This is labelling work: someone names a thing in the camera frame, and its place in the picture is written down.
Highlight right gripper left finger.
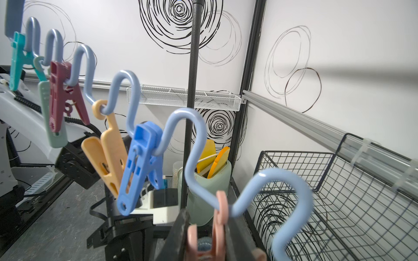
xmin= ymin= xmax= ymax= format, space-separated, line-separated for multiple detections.
xmin=155 ymin=209 xmax=190 ymax=261

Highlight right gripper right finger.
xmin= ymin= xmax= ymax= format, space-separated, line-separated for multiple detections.
xmin=224 ymin=218 xmax=256 ymax=261

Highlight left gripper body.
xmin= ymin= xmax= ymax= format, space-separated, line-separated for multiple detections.
xmin=87 ymin=188 xmax=171 ymax=261

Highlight light blue clip hanger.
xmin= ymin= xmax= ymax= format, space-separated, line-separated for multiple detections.
xmin=4 ymin=0 xmax=314 ymax=261

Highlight black garment rack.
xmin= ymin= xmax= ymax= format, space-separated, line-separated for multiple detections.
xmin=179 ymin=0 xmax=205 ymax=211

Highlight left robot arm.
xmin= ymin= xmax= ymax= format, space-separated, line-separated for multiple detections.
xmin=1 ymin=83 xmax=169 ymax=261

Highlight peach clothespin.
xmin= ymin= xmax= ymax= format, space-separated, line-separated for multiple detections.
xmin=251 ymin=248 xmax=267 ymax=261

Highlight pink clothespin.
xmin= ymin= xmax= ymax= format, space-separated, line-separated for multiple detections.
xmin=186 ymin=190 xmax=229 ymax=261

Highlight mint green toaster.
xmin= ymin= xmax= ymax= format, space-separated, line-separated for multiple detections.
xmin=186 ymin=161 xmax=232 ymax=227

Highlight blue clothespin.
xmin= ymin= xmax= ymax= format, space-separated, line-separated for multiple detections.
xmin=117 ymin=121 xmax=164 ymax=216

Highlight translucent plastic cup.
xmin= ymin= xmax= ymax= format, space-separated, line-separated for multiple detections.
xmin=172 ymin=161 xmax=183 ymax=188

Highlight yellow toast slice leaning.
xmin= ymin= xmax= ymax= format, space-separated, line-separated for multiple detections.
xmin=207 ymin=147 xmax=230 ymax=179

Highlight tan clothespin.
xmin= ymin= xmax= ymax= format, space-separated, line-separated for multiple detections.
xmin=81 ymin=100 xmax=127 ymax=198

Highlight mint green clothespin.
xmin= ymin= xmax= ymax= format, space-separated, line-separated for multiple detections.
xmin=33 ymin=56 xmax=68 ymax=149

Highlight purple clothespin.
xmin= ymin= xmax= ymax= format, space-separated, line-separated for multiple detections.
xmin=50 ymin=61 xmax=90 ymax=132

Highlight teal clothespin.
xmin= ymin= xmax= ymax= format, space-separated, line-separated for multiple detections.
xmin=9 ymin=32 xmax=35 ymax=91

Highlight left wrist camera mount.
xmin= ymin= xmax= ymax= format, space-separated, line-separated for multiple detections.
xmin=131 ymin=188 xmax=180 ymax=226

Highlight black wire wall basket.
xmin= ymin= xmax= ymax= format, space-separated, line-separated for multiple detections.
xmin=255 ymin=133 xmax=418 ymax=261

